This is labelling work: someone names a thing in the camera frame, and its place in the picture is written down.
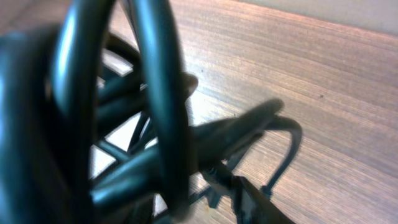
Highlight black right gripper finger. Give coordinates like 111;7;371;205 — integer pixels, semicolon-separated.
201;161;296;224

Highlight black cable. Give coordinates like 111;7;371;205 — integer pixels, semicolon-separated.
0;0;303;224

